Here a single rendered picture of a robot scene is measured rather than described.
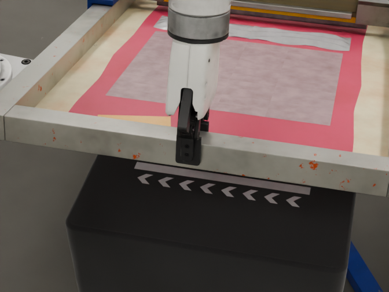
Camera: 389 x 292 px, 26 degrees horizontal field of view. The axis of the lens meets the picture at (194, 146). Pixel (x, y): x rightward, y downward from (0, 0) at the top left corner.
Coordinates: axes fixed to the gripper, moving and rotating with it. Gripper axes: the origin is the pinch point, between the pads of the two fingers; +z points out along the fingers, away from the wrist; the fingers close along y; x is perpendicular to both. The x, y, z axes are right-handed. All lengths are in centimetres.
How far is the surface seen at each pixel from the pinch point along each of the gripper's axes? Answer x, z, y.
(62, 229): -63, 98, -116
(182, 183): -6.1, 20.5, -23.6
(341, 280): 21.8, 25.8, -11.3
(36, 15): -119, 72, -234
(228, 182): 1.4, 20.0, -25.7
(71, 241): -21.1, 26.7, -11.1
